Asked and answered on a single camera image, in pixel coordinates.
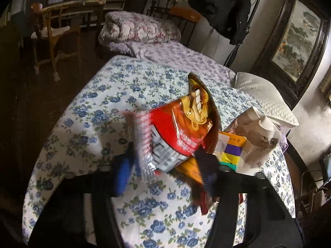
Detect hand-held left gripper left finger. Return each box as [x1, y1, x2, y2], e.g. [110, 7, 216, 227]
[28, 141, 141, 248]

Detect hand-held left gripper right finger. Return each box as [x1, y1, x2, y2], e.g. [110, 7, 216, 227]
[194, 150, 305, 248]

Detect orange snack packet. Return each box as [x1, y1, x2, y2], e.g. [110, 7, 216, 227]
[174, 157, 220, 215]

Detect white plastic bag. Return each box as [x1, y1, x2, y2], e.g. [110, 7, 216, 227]
[224, 106, 283, 171]

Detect red snack bag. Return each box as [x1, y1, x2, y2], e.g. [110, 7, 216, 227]
[124, 72, 220, 181]

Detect yellow purple green box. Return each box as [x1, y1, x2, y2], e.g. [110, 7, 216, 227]
[213, 132, 247, 172]

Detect lilac cloth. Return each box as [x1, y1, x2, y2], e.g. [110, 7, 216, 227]
[278, 126, 289, 153]

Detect white quilted pillow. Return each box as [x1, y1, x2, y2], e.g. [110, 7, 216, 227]
[234, 72, 300, 128]

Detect lilac floral sheet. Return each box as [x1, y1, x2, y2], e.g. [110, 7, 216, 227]
[107, 40, 233, 86]

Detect black coat stand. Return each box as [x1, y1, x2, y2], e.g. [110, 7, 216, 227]
[224, 0, 269, 68]

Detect folded floral quilt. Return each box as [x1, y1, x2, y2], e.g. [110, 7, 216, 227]
[100, 11, 181, 44]

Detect wooden chair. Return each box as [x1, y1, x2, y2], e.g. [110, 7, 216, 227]
[31, 2, 83, 82]

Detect dark framed landscape painting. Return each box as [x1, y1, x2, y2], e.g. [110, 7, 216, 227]
[249, 0, 331, 109]

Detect wooden headboard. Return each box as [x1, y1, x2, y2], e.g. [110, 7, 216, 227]
[169, 6, 202, 47]

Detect wooden desk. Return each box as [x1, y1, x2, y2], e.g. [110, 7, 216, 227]
[44, 0, 127, 31]

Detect dark jacket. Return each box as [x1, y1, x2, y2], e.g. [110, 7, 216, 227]
[188, 0, 252, 45]

